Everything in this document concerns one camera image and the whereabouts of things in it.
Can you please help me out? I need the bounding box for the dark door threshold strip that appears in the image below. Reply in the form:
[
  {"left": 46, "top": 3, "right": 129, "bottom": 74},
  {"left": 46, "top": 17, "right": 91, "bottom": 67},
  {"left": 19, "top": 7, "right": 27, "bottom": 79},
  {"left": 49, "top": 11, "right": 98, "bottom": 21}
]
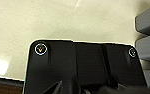
[{"left": 0, "top": 76, "right": 26, "bottom": 89}]

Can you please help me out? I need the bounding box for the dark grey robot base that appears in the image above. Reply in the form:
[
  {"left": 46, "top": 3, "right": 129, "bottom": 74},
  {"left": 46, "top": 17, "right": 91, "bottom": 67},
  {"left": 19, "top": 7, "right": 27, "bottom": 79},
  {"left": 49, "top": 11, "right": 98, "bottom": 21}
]
[{"left": 21, "top": 39, "right": 149, "bottom": 94}]

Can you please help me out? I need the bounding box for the round ringed base button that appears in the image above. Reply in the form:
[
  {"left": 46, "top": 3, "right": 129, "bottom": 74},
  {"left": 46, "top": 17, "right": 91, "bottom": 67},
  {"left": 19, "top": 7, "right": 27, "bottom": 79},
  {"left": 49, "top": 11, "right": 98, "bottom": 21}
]
[{"left": 34, "top": 42, "right": 49, "bottom": 57}]

